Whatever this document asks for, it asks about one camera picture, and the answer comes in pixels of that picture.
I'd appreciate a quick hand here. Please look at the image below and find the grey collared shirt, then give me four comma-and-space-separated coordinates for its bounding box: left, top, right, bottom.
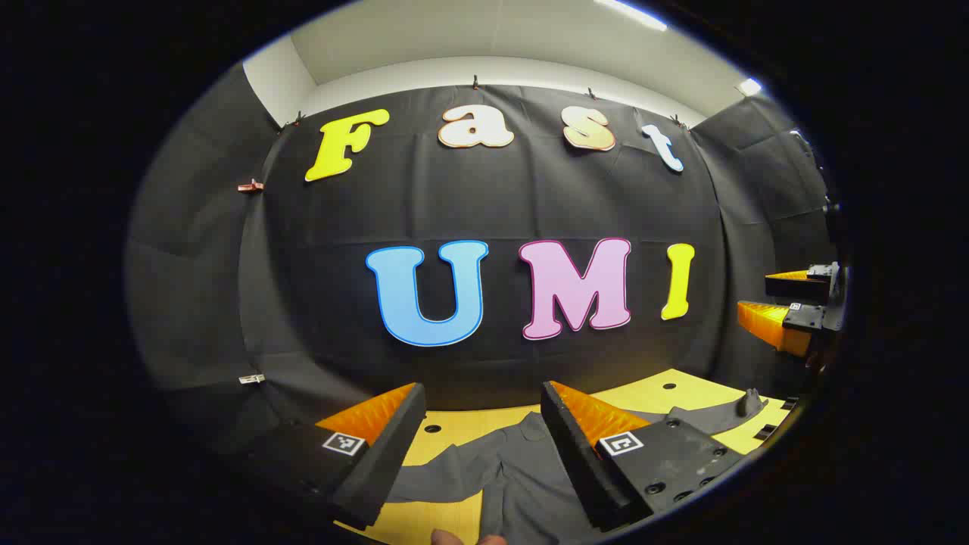
386, 388, 769, 545

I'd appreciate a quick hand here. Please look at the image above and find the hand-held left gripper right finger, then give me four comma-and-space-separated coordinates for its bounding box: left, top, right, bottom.
540, 380, 750, 532

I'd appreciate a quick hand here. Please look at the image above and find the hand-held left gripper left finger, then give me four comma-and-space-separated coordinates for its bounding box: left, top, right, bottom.
242, 382, 427, 531

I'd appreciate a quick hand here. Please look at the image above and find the black backdrop cloth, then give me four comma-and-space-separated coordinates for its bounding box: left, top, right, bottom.
125, 64, 843, 455

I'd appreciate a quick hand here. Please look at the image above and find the long ceiling light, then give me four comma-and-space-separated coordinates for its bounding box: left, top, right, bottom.
594, 0, 668, 33

